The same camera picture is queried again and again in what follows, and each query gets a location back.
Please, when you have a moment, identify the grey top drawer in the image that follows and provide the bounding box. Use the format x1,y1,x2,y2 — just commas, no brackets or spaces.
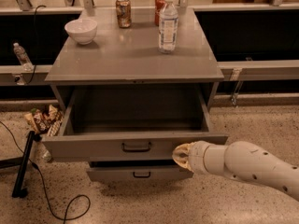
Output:
43,84,227,161

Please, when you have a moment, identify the grey drawer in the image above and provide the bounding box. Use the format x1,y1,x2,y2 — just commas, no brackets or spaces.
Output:
43,84,227,161
86,160,193,182

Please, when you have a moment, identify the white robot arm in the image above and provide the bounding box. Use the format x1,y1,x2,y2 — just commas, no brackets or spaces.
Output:
172,141,299,201

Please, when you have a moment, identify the grey lower drawer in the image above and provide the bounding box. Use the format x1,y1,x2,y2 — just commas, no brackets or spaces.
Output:
86,160,193,182

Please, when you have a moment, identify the grey metal drawer cabinet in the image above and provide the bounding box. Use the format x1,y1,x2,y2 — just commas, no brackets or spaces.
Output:
44,7,225,112

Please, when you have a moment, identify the clear plastic water bottle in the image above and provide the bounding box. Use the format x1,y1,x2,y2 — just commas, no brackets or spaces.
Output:
159,0,178,53

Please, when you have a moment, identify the crumpled snack bag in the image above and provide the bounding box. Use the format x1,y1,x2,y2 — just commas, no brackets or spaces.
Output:
24,105,64,136

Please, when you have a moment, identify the red soda can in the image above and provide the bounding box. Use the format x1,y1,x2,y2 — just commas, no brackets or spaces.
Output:
154,0,164,25

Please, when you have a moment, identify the white ceramic bowl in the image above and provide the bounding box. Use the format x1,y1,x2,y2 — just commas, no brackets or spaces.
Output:
64,19,97,45

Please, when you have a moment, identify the brown soda can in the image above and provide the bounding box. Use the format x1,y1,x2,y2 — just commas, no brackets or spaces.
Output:
116,0,132,28

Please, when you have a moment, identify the black metal stand leg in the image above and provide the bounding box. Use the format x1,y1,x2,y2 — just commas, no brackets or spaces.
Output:
0,131,35,198

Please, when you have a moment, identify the small water bottle on ledge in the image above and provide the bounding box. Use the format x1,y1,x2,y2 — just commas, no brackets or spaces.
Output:
13,43,34,72

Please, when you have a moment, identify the black floor cable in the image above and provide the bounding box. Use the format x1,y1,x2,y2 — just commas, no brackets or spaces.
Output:
0,120,92,224

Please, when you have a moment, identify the black hanging cable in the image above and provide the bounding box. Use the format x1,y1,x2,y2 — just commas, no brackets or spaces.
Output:
27,5,47,85

